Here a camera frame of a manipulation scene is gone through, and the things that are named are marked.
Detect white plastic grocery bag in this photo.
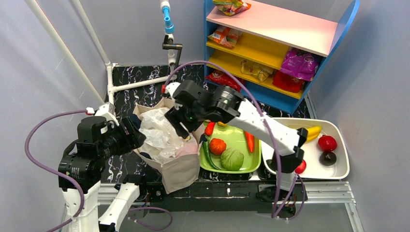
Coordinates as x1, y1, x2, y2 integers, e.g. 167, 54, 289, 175
137, 107, 198, 164

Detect floral canvas tote bag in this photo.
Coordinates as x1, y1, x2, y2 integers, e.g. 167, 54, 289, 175
133, 99, 204, 194

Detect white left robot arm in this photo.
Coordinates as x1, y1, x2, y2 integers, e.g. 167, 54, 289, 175
58, 102, 146, 232

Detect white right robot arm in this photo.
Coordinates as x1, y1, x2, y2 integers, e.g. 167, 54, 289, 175
162, 80, 308, 191

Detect orange green snack bag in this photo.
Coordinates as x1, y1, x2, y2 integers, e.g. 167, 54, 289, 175
212, 0, 251, 16

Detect purple snack bag lower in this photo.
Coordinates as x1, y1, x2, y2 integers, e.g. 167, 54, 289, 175
279, 47, 322, 81

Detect small red chili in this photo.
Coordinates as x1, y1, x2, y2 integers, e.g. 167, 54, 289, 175
204, 122, 216, 136

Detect yellow bell pepper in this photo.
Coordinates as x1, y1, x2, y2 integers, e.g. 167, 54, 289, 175
218, 122, 228, 127

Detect green chili pepper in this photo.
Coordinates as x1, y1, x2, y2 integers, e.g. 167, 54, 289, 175
200, 134, 221, 170

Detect red snack packet left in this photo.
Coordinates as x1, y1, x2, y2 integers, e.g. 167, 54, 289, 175
205, 69, 242, 92

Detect red snack packet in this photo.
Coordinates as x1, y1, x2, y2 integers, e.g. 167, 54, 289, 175
205, 69, 242, 92
272, 71, 306, 93

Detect orange pumpkin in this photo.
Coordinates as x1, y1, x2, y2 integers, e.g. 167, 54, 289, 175
208, 138, 227, 156

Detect green plastic tray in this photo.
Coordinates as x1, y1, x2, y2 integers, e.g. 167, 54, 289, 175
200, 122, 262, 174

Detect orange carrot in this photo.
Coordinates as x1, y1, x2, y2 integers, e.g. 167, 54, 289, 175
244, 131, 255, 153

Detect green cabbage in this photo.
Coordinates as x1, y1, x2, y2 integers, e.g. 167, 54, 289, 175
220, 148, 244, 171

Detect black clamp on pipe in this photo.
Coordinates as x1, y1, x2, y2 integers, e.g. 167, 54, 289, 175
162, 33, 183, 71

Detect yellow clear snack packet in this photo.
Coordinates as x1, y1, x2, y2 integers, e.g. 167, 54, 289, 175
240, 59, 276, 82

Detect orange noodle packet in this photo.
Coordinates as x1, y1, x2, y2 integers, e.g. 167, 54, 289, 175
208, 25, 243, 48

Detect red snack packet right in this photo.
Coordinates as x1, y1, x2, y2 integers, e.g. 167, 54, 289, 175
272, 71, 306, 93

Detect colourful blue shelf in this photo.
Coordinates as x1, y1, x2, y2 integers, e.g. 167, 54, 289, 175
204, 0, 360, 114

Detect yellow banana bunch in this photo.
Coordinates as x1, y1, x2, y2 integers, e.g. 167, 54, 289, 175
306, 126, 322, 143

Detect red apple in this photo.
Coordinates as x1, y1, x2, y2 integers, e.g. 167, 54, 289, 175
295, 160, 307, 174

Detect white plastic tray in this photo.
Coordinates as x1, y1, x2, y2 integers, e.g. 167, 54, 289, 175
275, 117, 350, 180

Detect red pomegranate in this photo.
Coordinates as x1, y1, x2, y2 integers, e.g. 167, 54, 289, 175
318, 135, 337, 152

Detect dark mangosteen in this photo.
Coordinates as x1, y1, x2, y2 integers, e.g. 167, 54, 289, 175
319, 152, 337, 166

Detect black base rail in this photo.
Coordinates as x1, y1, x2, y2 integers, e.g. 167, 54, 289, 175
117, 179, 308, 215

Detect white pvc pipe frame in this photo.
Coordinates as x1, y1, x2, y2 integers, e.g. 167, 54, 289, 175
26, 0, 168, 103

